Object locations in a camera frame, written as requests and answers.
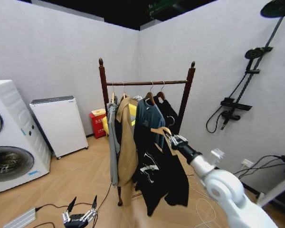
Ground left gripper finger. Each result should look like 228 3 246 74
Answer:
82 195 98 223
62 196 77 223

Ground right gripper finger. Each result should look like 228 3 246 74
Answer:
166 133 189 144
165 135 181 150

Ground black T-shirt with white print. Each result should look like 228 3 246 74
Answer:
133 125 190 217

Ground plain black garment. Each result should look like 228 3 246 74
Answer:
155 97 179 133

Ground wooden hanger under black garment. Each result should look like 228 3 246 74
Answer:
156 80 167 100

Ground wooden hanger under teal T-shirt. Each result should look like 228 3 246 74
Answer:
143 81 156 105

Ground grey garment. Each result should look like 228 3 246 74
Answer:
106 102 121 187

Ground wooden hanger under tan coat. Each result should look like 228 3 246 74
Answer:
121 82 129 99

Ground wooden hanger under grey garment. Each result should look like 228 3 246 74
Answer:
110 82 116 104

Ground teal T-shirt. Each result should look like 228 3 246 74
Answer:
134 98 166 149

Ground tan coat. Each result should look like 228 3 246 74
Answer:
115 96 139 206

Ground black shower mixer valve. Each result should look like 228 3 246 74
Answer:
222 111 241 130

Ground dark wooden clothes rack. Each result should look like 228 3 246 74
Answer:
98 57 196 207

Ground black shower shelf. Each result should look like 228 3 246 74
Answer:
220 97 253 111

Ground yellow chair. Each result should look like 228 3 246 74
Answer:
103 99 137 136

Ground red box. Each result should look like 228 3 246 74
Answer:
89 108 107 139

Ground white cabinet with grey lid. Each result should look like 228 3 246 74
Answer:
29 95 89 159

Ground white washing machine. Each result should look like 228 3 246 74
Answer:
0 80 52 194

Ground black hand shower head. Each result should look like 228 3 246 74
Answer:
245 47 274 60

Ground black round rain shower head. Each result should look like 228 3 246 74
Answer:
260 0 285 19

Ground black floor cable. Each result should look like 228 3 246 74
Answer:
35 180 113 212

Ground black shower hose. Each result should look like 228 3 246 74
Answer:
206 71 249 133

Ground white floor cable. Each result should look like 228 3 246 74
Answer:
189 175 219 228

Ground black cables by wall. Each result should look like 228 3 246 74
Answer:
234 153 285 181

